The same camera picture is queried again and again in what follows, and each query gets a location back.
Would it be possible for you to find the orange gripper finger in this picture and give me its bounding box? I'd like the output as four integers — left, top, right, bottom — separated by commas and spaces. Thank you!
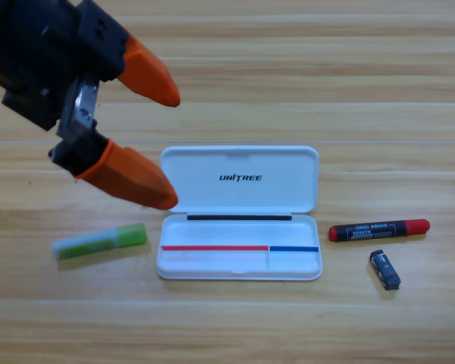
48, 130, 180, 211
77, 0, 181, 108

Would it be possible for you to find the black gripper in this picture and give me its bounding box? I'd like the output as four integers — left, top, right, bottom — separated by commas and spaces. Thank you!
0, 0, 99, 144

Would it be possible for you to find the red and black marker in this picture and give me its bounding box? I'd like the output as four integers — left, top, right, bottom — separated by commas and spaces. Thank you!
328, 218, 431, 243

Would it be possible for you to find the white Unitree pencil case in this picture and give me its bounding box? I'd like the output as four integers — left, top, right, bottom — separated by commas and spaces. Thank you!
155, 145, 323, 281

